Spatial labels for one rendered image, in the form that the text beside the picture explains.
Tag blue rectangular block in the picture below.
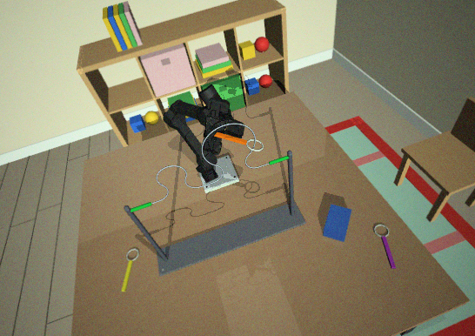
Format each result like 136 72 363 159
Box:
324 205 352 242

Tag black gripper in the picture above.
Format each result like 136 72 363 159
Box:
203 97 230 155

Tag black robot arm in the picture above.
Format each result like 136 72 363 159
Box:
163 84 244 183

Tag grey loop with purple handle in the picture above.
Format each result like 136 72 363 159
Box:
373 225 396 268

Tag yellow handle with grey loop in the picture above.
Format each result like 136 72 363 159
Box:
122 249 139 292

